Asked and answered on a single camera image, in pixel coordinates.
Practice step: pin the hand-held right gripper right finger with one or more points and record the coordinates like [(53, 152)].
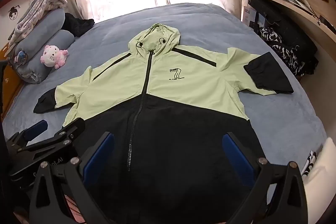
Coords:
[(236, 155)]

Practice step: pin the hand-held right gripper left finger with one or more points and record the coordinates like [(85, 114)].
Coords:
[(98, 158)]

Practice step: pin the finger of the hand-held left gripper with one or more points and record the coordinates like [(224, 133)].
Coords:
[(36, 129), (76, 127)]

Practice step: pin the green and black hooded jacket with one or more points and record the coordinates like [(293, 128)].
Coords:
[(183, 82)]

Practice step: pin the grey-blue bed blanket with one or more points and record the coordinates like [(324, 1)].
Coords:
[(275, 121)]

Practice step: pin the orange wooden headboard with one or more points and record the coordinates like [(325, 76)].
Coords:
[(8, 82)]

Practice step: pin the rolled grey-blue blanket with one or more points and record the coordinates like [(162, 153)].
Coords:
[(34, 69), (50, 20)]

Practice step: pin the black white striped cloth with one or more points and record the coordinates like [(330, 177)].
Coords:
[(309, 161)]

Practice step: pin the pink white cat plush toy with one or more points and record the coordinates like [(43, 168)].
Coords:
[(51, 56)]

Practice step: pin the black knitted garment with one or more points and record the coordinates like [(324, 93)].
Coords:
[(76, 24)]

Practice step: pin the black white patterned cloth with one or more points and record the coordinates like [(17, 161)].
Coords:
[(286, 56)]

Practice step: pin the folded floral blanket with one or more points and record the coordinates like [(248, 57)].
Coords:
[(50, 2)]

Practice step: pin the long black bag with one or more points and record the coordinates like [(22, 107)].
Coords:
[(286, 29)]

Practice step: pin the white cardboard box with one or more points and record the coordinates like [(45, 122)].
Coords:
[(249, 16)]

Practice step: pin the white papers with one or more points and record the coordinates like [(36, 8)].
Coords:
[(305, 2)]

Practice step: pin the cartoon face wall sticker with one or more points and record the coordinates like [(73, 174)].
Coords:
[(13, 12)]

